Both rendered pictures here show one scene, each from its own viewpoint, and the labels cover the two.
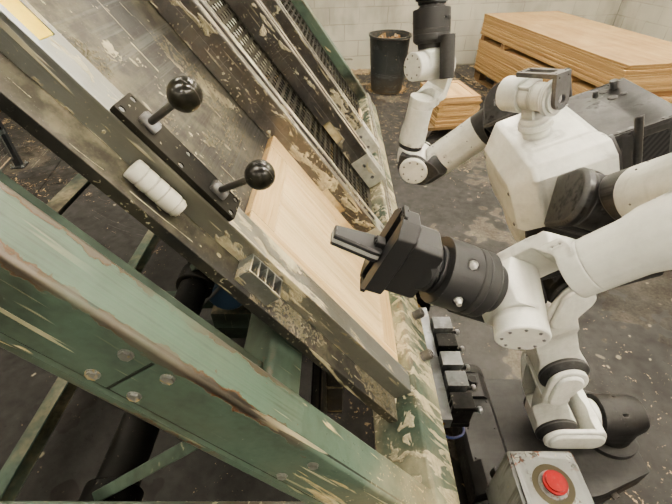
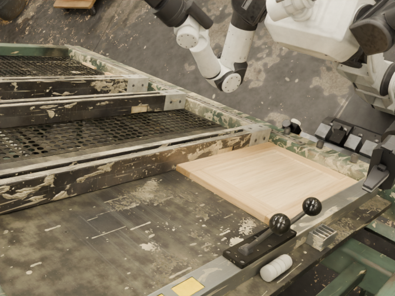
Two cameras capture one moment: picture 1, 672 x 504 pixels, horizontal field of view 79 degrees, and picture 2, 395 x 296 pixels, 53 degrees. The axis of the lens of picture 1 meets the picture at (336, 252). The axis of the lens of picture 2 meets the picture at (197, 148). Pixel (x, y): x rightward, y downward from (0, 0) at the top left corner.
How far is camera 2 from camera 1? 0.61 m
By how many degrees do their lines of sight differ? 16
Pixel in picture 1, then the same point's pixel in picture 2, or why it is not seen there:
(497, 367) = (328, 101)
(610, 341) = not seen: hidden behind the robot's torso
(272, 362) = (359, 256)
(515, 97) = (286, 12)
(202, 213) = (286, 248)
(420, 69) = (195, 38)
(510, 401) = (362, 113)
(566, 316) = (378, 61)
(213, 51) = (119, 172)
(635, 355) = not seen: hidden behind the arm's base
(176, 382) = not seen: outside the picture
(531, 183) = (338, 43)
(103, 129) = (242, 278)
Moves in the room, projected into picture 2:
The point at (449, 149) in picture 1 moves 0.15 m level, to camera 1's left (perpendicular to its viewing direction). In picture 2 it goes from (239, 52) to (216, 88)
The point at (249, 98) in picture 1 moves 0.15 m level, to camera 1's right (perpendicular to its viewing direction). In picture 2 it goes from (152, 166) to (182, 121)
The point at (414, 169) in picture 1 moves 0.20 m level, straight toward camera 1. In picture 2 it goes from (232, 81) to (273, 109)
